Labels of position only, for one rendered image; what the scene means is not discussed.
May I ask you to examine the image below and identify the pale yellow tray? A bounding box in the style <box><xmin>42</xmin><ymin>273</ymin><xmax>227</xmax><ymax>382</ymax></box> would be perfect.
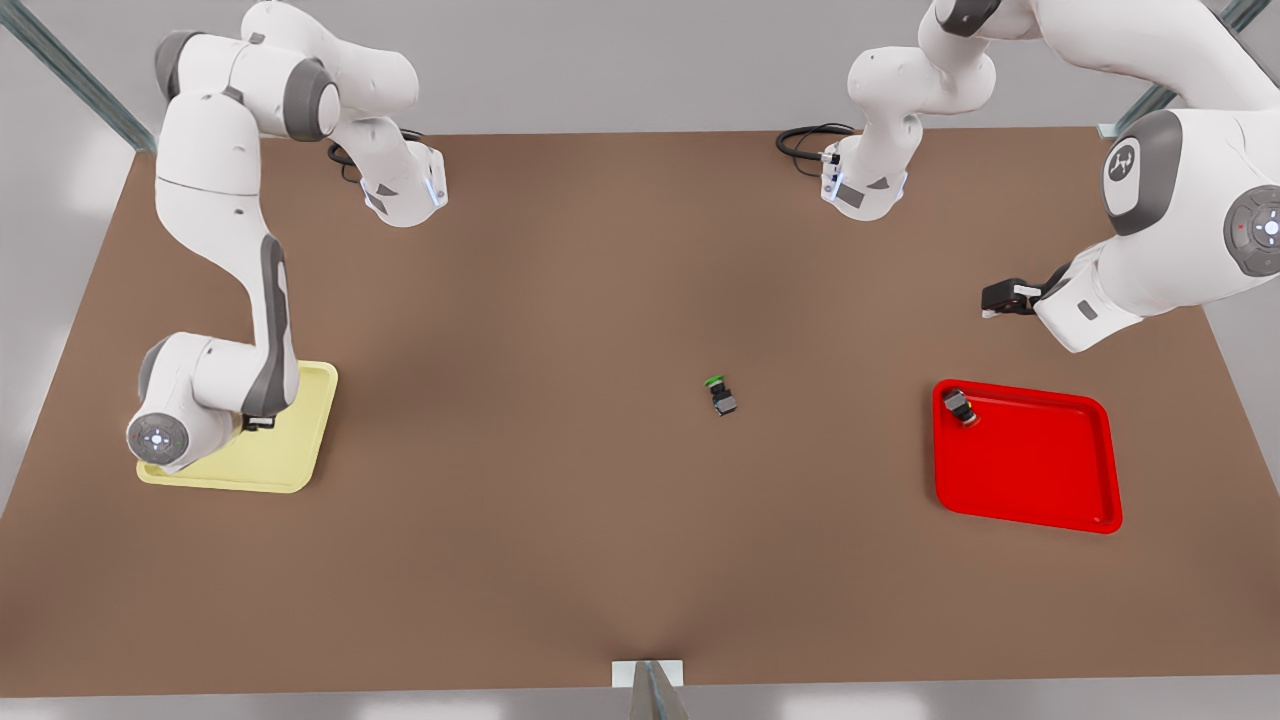
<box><xmin>137</xmin><ymin>361</ymin><xmax>339</xmax><ymax>495</ymax></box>

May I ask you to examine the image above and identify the red tray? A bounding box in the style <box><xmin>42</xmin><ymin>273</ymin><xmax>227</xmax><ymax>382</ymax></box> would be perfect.
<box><xmin>932</xmin><ymin>379</ymin><xmax>1123</xmax><ymax>535</ymax></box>

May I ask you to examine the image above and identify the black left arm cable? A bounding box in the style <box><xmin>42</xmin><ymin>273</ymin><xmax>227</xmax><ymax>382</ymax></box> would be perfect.
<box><xmin>776</xmin><ymin>123</ymin><xmax>857</xmax><ymax>181</ymax></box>

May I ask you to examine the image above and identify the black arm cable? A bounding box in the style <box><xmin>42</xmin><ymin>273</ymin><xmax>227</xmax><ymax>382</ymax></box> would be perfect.
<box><xmin>327</xmin><ymin>129</ymin><xmax>426</xmax><ymax>185</ymax></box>
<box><xmin>776</xmin><ymin>123</ymin><xmax>857</xmax><ymax>181</ymax></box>

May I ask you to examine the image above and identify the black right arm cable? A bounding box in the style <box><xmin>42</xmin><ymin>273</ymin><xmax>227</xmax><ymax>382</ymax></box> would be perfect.
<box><xmin>327</xmin><ymin>129</ymin><xmax>426</xmax><ymax>185</ymax></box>

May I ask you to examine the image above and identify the silver frame post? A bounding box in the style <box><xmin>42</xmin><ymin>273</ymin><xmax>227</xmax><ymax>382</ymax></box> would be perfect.
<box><xmin>1098</xmin><ymin>0</ymin><xmax>1271</xmax><ymax>139</ymax></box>
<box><xmin>612</xmin><ymin>659</ymin><xmax>691</xmax><ymax>720</ymax></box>
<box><xmin>0</xmin><ymin>0</ymin><xmax>159</xmax><ymax>154</ymax></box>

